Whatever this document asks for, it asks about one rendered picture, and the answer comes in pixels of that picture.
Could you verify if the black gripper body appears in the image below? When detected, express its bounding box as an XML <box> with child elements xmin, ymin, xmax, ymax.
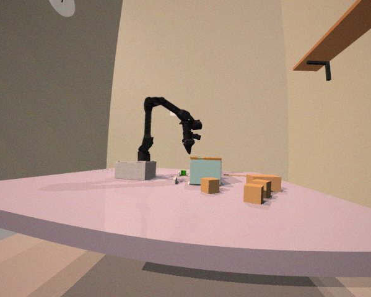
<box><xmin>182</xmin><ymin>131</ymin><xmax>195</xmax><ymax>144</ymax></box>

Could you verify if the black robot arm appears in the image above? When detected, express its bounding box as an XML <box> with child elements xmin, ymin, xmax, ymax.
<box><xmin>137</xmin><ymin>97</ymin><xmax>203</xmax><ymax>161</ymax></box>

